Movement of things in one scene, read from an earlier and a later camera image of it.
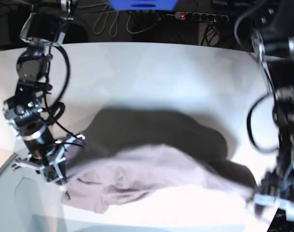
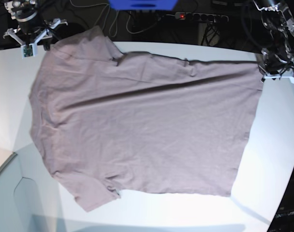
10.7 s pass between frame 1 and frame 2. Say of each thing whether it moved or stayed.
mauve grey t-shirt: moved
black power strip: stayed
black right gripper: moved
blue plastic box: stayed
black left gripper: moved
